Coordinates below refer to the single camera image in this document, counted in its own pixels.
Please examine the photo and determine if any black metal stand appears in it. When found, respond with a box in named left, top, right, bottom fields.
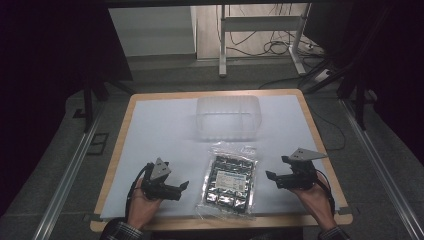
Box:
left=72, top=76, right=136, bottom=134
left=301, top=6, right=394, bottom=132

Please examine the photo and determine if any clear plastic container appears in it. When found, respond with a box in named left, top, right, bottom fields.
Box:
left=195, top=94, right=262, bottom=142

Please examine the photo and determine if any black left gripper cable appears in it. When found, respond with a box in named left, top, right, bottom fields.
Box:
left=124, top=164, right=150, bottom=219

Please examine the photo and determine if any black cable on floor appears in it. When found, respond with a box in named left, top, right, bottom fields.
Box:
left=309, top=105, right=347, bottom=152

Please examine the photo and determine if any clear bag of black parts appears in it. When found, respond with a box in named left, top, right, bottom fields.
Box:
left=195, top=140, right=260, bottom=222

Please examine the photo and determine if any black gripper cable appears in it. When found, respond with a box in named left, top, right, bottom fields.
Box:
left=314, top=168, right=336, bottom=216
left=124, top=164, right=150, bottom=219

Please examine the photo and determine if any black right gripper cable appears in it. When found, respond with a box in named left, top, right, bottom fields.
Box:
left=314, top=168, right=336, bottom=216

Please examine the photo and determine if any white metal desk frame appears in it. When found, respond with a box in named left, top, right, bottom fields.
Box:
left=217, top=3, right=312, bottom=79

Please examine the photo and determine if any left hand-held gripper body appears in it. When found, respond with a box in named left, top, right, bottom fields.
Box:
left=141, top=156, right=178, bottom=202

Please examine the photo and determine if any person's right hand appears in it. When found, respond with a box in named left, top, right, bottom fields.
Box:
left=289, top=180, right=338, bottom=232

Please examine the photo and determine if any person's left hand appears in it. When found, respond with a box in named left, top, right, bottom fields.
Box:
left=126, top=177, right=163, bottom=231

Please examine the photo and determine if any white power strip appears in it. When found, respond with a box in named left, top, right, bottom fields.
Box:
left=312, top=67, right=332, bottom=84

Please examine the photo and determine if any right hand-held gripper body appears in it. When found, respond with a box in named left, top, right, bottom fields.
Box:
left=280, top=147, right=330, bottom=191

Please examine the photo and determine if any aluminium floor rail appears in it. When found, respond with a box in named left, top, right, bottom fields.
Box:
left=339, top=98, right=424, bottom=240
left=31, top=106, right=104, bottom=240

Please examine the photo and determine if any white table mat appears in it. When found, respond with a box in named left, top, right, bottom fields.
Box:
left=99, top=94, right=342, bottom=220

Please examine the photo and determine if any tangle of black floor cables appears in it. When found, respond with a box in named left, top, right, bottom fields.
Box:
left=215, top=3, right=326, bottom=58

